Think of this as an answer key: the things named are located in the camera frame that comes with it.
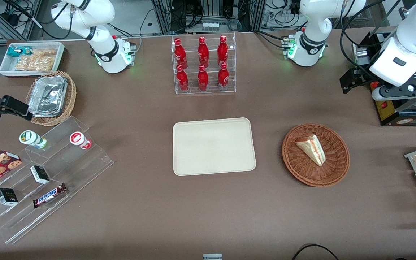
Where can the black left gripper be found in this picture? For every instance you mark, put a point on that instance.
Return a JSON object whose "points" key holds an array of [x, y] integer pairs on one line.
{"points": [[362, 74]]}

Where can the triangle sandwich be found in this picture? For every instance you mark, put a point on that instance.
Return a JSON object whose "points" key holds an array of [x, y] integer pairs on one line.
{"points": [[312, 148]]}

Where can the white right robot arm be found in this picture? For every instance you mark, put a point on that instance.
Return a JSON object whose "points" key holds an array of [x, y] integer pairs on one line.
{"points": [[101, 47]]}

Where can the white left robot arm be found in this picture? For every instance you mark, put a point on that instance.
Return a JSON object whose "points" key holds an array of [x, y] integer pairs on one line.
{"points": [[410, 39]]}

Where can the aluminium foil tray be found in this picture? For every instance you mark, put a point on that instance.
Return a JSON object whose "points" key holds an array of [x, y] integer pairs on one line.
{"points": [[47, 95]]}

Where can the wicker basket with foil trays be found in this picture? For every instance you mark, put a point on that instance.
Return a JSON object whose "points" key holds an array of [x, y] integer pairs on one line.
{"points": [[71, 94]]}

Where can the round brown wicker basket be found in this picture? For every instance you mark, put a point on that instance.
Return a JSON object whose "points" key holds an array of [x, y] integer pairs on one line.
{"points": [[332, 169]]}

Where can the beige plastic tray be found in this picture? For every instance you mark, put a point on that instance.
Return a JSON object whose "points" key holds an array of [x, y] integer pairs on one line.
{"points": [[213, 146]]}

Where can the black hot food display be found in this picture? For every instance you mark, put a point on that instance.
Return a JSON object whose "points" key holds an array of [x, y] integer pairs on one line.
{"points": [[392, 113]]}

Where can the white plastic snack bin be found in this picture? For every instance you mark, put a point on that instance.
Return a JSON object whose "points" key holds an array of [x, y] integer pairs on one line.
{"points": [[5, 66]]}

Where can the green lid yogurt cup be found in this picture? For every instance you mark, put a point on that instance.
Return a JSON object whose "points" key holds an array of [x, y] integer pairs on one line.
{"points": [[31, 138]]}

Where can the teal snack packet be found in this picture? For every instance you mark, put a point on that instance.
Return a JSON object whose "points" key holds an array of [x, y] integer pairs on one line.
{"points": [[16, 51]]}

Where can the clear bag of chips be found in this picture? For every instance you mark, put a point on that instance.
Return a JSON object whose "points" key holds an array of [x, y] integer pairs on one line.
{"points": [[36, 61]]}

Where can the small black box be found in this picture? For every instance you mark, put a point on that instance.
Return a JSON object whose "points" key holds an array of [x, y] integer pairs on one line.
{"points": [[40, 174], [7, 196]]}

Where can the red lid yogurt cup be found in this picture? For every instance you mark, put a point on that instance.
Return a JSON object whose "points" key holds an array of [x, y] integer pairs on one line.
{"points": [[78, 139]]}

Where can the Snickers chocolate bar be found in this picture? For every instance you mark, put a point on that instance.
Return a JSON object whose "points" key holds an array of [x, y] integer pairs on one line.
{"points": [[49, 195]]}

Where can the clear acrylic stepped shelf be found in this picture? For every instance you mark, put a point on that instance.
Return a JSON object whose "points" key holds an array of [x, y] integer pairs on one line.
{"points": [[85, 169]]}

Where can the red cola bottle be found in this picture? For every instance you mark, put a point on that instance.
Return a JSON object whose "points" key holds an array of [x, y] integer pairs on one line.
{"points": [[222, 52], [182, 80], [203, 53], [203, 79], [223, 78], [180, 54]]}

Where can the clear acrylic bottle rack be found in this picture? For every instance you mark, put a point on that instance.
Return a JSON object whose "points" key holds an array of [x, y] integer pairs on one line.
{"points": [[211, 88]]}

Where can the small white grey device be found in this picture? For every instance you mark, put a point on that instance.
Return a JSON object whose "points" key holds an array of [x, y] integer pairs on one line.
{"points": [[212, 256]]}

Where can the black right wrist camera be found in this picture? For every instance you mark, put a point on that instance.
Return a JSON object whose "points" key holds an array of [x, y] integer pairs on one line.
{"points": [[14, 105]]}

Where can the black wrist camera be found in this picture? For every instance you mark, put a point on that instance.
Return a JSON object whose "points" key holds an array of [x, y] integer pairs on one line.
{"points": [[354, 79], [14, 105]]}

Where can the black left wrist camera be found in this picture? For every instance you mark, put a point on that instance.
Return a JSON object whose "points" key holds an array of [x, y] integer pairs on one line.
{"points": [[354, 79]]}

